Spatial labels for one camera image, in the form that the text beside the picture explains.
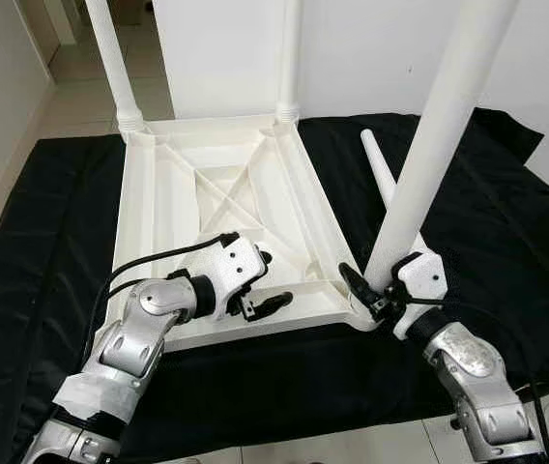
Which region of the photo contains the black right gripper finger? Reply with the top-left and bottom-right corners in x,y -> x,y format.
338,262 -> 380,308

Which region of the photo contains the white plastic children table top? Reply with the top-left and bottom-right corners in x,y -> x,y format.
108,113 -> 380,352

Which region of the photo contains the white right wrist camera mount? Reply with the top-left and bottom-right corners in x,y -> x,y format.
390,249 -> 448,339

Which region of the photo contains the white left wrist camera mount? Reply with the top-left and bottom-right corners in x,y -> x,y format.
197,235 -> 268,320

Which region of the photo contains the beige door frame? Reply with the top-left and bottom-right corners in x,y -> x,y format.
18,0 -> 77,69

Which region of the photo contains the black table cloth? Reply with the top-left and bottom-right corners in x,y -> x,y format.
0,106 -> 549,464

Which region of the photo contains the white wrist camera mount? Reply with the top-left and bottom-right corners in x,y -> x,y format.
390,249 -> 448,339
197,235 -> 268,320

